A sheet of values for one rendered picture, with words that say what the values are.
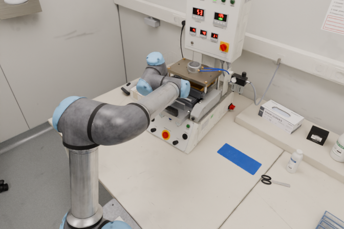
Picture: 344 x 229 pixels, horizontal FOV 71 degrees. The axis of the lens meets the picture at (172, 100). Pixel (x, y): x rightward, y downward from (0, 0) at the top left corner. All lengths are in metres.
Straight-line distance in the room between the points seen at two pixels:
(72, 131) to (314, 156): 1.23
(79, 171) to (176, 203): 0.57
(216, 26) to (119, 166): 0.92
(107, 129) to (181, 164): 0.76
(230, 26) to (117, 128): 0.91
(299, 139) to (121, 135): 1.16
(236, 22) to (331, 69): 0.57
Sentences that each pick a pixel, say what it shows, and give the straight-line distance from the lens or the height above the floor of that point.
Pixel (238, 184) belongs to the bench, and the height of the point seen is 0.75.
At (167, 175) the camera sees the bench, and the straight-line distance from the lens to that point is 1.31.
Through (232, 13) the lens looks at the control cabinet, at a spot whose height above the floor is 1.42.
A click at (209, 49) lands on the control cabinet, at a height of 1.20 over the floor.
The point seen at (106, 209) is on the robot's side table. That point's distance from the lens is 1.24.
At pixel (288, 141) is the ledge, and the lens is 1.56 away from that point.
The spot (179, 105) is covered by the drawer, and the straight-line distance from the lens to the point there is 1.32.
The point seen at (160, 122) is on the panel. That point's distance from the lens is 1.45.
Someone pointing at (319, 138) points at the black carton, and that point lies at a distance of 1.59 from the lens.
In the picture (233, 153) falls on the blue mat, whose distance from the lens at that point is 1.44.
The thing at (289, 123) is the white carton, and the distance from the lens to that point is 1.57.
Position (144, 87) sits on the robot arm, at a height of 1.25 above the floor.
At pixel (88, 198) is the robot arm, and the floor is 1.10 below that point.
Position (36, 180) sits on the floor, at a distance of 2.47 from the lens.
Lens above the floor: 1.80
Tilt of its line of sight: 37 degrees down
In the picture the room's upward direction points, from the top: 1 degrees clockwise
